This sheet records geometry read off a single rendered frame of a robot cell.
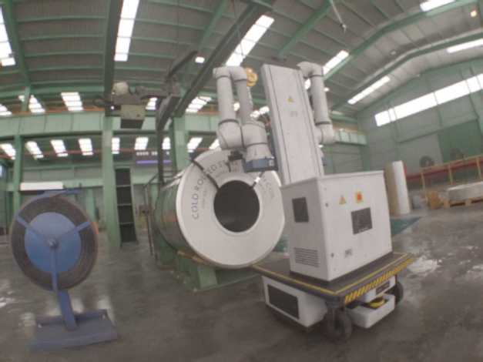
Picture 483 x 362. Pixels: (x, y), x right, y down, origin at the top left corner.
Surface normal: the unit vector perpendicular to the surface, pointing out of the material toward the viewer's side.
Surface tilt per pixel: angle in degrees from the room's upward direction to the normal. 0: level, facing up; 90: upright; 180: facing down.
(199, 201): 90
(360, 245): 90
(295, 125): 90
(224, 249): 90
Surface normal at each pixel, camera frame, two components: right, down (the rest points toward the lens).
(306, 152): 0.37, -0.16
